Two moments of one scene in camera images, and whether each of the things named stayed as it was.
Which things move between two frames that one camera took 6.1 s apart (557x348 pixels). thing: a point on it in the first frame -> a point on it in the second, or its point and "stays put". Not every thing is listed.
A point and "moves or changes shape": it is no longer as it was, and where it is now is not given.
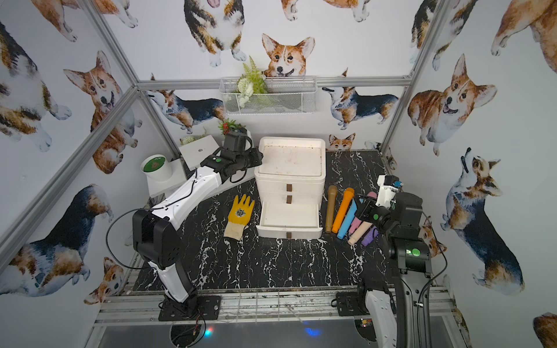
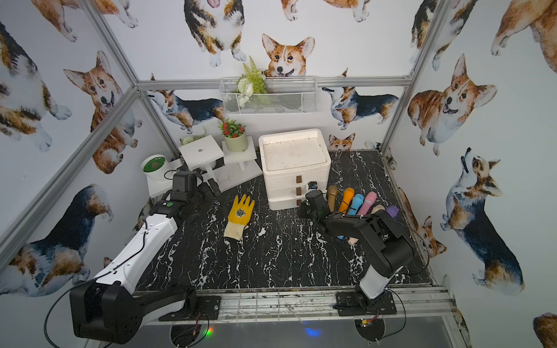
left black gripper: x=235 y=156 -> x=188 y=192
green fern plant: x=252 y=82 stays put
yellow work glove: x=238 y=217 stays put
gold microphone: x=332 y=193 stays put
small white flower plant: x=183 y=140 stays put
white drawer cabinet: x=290 y=183 moves or changes shape
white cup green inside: x=157 y=167 stays put
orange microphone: x=348 y=197 stays put
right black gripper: x=365 y=209 -> x=302 y=208
